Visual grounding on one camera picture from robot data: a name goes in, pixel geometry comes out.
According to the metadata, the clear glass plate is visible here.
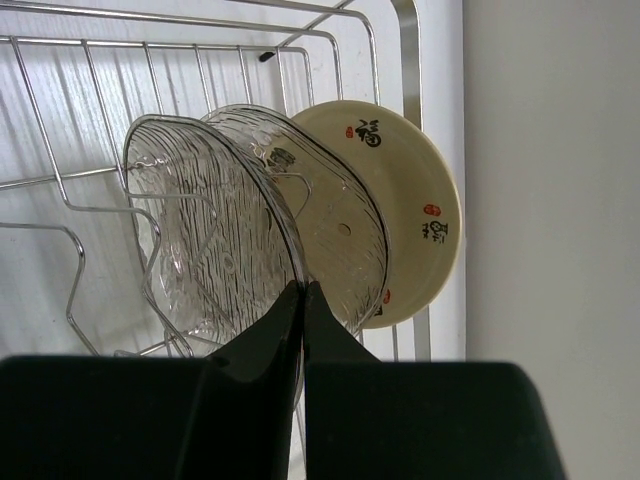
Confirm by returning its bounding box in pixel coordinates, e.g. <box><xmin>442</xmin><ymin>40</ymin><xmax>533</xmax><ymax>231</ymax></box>
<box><xmin>122</xmin><ymin>115</ymin><xmax>308</xmax><ymax>357</ymax></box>
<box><xmin>202</xmin><ymin>104</ymin><xmax>390</xmax><ymax>333</ymax></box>

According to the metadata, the cream ceramic plate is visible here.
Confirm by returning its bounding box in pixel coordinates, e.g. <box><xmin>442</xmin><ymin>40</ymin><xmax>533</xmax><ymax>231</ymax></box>
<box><xmin>293</xmin><ymin>100</ymin><xmax>462</xmax><ymax>329</ymax></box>

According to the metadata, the chrome wire dish rack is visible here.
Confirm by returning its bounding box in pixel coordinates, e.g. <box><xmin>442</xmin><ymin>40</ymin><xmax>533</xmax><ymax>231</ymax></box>
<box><xmin>1</xmin><ymin>1</ymin><xmax>420</xmax><ymax>357</ymax></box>

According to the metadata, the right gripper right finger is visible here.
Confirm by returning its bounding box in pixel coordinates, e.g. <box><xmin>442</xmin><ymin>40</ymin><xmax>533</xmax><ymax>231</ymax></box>
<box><xmin>304</xmin><ymin>283</ymin><xmax>565</xmax><ymax>479</ymax></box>

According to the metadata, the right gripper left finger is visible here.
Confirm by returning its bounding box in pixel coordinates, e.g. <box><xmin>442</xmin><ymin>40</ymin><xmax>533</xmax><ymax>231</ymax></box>
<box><xmin>1</xmin><ymin>284</ymin><xmax>301</xmax><ymax>479</ymax></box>

